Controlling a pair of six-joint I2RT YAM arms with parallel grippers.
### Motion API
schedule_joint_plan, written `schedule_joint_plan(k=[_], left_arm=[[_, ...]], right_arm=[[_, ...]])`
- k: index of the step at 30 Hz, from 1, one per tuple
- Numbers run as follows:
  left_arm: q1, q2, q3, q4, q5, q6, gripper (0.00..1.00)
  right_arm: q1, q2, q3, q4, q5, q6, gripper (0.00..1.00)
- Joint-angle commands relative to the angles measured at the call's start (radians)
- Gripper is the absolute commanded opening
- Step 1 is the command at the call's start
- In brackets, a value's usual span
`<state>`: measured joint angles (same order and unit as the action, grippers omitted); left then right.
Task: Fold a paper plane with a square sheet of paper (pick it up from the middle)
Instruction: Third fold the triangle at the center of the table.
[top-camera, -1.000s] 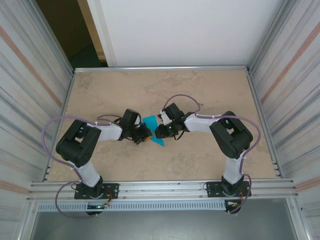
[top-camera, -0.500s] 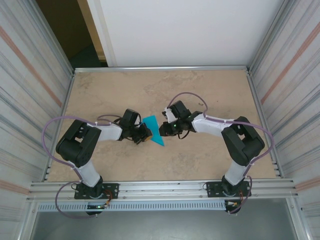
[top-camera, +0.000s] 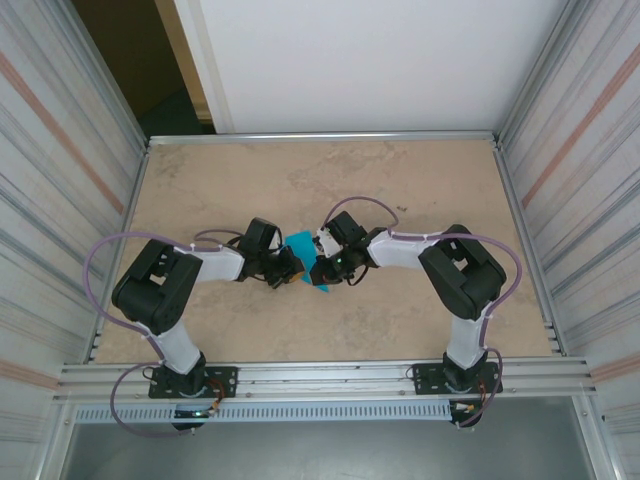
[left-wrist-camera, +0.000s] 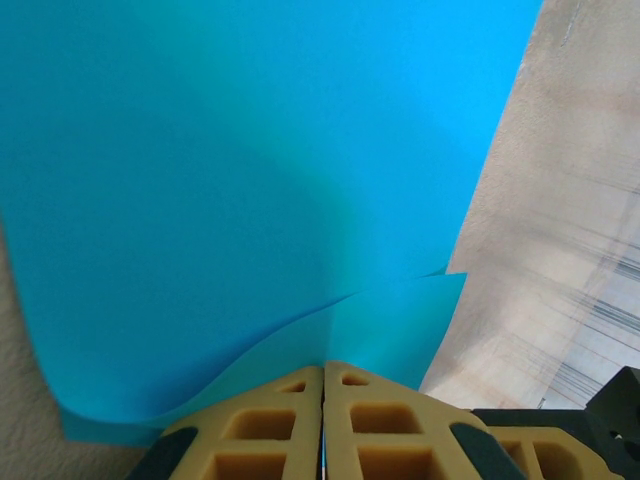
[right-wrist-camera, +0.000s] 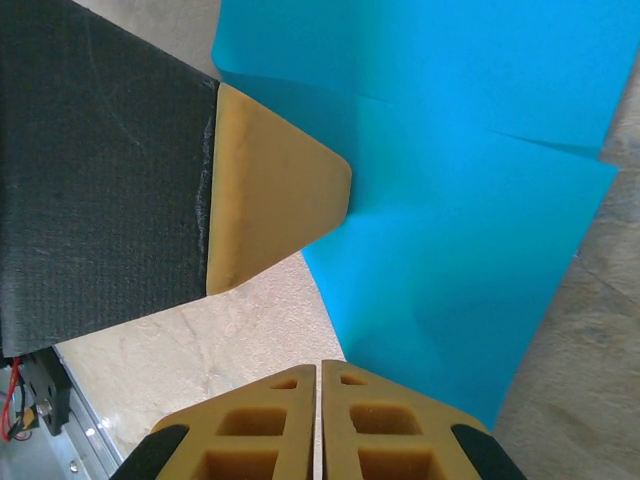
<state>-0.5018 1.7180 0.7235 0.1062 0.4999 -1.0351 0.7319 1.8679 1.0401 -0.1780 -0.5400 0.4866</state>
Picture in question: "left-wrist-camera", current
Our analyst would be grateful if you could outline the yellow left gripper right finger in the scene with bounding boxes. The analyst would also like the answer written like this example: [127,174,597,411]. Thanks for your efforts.
[323,359,525,480]

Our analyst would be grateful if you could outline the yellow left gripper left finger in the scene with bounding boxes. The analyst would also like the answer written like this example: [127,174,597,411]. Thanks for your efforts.
[124,364,324,480]

